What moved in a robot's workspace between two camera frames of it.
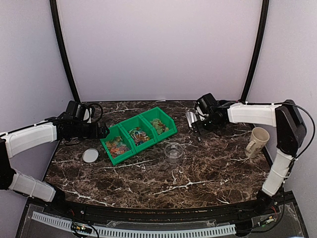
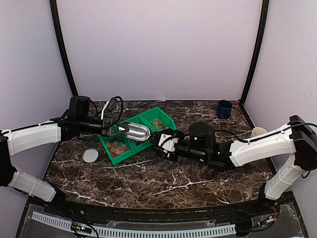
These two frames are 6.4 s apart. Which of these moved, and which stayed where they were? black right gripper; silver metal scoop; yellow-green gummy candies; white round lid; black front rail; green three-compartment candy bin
Moved: black right gripper; silver metal scoop
Stayed: white round lid; green three-compartment candy bin; black front rail; yellow-green gummy candies
